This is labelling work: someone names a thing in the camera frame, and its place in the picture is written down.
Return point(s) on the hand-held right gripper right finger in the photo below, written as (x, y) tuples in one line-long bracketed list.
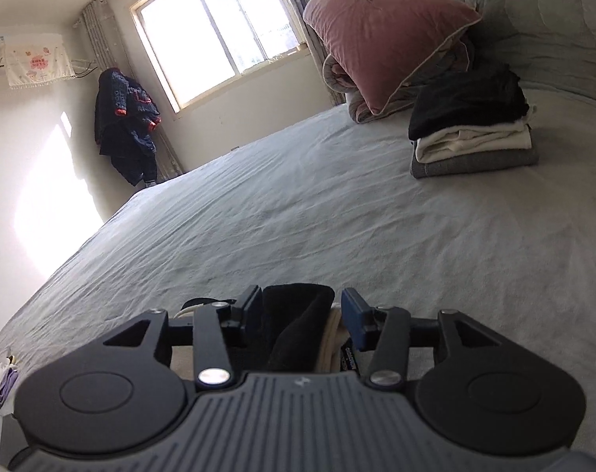
[(352, 315)]

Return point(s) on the folded grey garment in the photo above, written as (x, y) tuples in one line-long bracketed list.
[(475, 163)]

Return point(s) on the grey bed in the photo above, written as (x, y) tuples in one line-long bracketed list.
[(327, 216)]

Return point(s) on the grey quilted headboard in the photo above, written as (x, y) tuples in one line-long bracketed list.
[(538, 14)]

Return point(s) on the pink pillow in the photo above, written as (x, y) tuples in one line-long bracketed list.
[(386, 29)]

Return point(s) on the beige shirt with black sleeves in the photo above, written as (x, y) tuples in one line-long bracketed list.
[(298, 324)]

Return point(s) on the purple cloth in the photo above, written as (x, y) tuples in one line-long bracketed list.
[(5, 386)]

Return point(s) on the air conditioner with cloth cover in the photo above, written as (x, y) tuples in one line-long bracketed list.
[(32, 59)]

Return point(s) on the window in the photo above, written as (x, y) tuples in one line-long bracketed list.
[(219, 29)]

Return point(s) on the folded black garment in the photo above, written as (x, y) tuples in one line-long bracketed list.
[(465, 103)]

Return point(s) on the folded cream garment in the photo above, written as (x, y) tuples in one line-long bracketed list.
[(475, 140)]

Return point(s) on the hanging navy jacket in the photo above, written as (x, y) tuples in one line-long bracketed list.
[(125, 123)]

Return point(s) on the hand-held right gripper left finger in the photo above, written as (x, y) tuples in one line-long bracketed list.
[(252, 310)]

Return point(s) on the folded grey pink quilt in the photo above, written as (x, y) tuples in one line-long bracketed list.
[(342, 83)]

